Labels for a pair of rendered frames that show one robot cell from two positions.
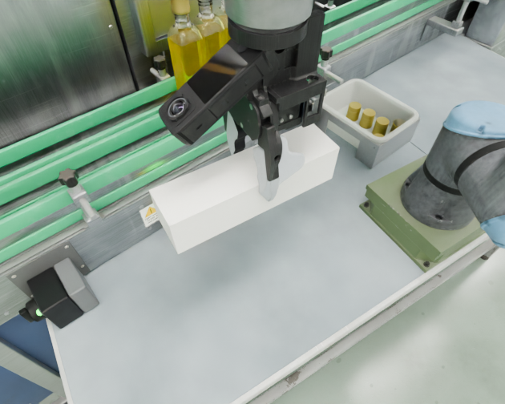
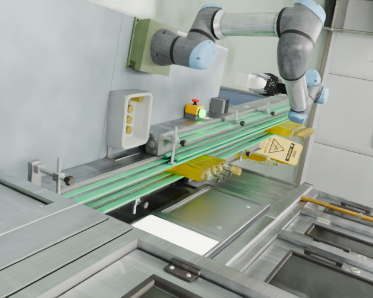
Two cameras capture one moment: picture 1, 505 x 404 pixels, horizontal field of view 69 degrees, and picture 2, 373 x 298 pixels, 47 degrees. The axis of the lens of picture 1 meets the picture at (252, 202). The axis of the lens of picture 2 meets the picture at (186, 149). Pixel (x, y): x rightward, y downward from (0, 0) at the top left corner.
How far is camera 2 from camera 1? 2.17 m
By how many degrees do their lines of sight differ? 80
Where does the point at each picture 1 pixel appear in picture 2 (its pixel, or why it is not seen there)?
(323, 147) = (250, 76)
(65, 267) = (223, 110)
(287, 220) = (171, 87)
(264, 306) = not seen: hidden behind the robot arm
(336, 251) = not seen: hidden behind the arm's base
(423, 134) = (100, 90)
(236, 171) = (258, 83)
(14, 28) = (246, 186)
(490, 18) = not seen: outside the picture
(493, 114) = (208, 55)
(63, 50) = (229, 185)
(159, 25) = (211, 190)
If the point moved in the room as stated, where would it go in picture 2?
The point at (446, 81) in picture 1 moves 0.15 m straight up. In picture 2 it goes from (42, 127) to (74, 138)
